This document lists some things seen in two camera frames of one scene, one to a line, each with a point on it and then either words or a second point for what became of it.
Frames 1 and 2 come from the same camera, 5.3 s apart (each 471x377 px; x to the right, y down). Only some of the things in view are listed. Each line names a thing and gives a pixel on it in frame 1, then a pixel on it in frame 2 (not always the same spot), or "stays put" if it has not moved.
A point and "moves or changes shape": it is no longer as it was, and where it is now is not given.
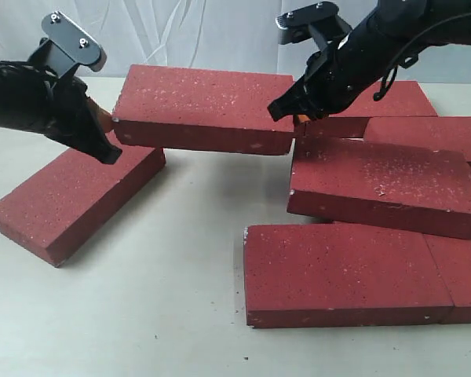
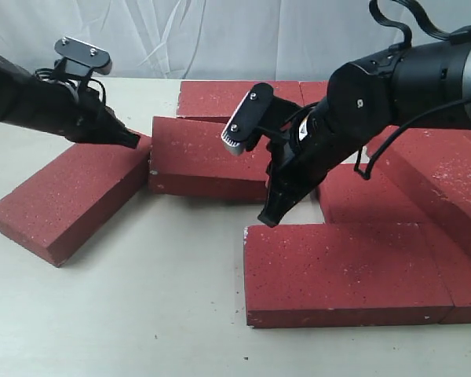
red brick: [203, 110] to [188, 158]
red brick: [327, 275] stays put
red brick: [388, 184] moves or changes shape
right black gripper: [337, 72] to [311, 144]
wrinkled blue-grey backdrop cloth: [241, 36] stays put
